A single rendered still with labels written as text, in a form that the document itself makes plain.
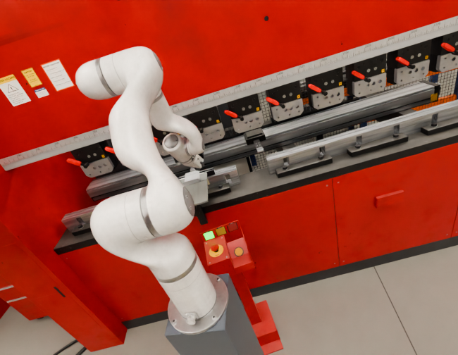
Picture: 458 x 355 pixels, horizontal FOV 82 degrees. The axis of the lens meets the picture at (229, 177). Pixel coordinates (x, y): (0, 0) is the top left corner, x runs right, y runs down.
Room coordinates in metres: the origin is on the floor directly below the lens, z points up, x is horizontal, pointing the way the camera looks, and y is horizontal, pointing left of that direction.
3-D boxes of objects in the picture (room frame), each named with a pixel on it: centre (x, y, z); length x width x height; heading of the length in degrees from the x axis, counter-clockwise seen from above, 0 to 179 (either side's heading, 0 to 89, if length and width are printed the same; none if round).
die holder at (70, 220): (1.34, 0.74, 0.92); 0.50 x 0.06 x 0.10; 85
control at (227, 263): (0.92, 0.12, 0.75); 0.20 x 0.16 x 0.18; 92
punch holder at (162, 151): (1.29, 0.22, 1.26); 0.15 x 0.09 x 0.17; 85
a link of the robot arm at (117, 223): (0.51, 0.24, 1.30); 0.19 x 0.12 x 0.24; 86
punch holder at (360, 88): (1.21, -0.78, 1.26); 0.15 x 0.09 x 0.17; 85
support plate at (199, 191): (1.15, 0.21, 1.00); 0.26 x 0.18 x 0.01; 175
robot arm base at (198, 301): (0.51, 0.21, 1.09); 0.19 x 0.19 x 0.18
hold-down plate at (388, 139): (1.15, -0.80, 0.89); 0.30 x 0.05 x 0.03; 85
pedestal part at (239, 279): (0.92, 0.12, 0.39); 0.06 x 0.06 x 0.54; 2
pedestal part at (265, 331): (0.89, 0.12, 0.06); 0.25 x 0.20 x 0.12; 2
